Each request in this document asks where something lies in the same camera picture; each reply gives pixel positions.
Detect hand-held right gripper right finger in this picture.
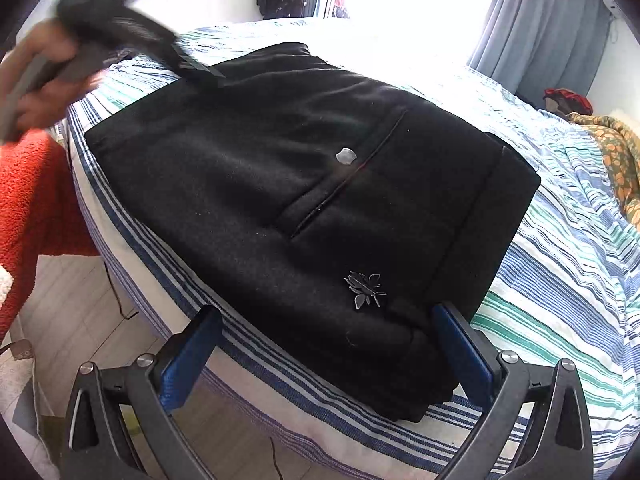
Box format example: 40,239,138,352
431,302,593,480

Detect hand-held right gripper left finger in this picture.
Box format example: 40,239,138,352
58,305,224,480

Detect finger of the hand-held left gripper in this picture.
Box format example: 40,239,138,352
169,41,227,81

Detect black pants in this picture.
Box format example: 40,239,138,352
84,41,542,423

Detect person's left hand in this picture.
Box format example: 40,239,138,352
0,16,106,132

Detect blue green striped bed cover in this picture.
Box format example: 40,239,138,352
65,17,640,480

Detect grey cloth bag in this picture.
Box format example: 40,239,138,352
0,337,68,480

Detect red fleece garment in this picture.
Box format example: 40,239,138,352
0,129,101,343

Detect bright window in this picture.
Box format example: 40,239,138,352
315,0,507,68

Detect orange floral blanket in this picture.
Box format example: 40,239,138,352
567,111,640,232

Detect red and black cloth item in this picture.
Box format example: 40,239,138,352
542,87,594,117

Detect blue curtain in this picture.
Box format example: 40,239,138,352
467,0,622,107

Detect black floor cable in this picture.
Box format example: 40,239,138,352
269,436,283,480
101,259,140,322

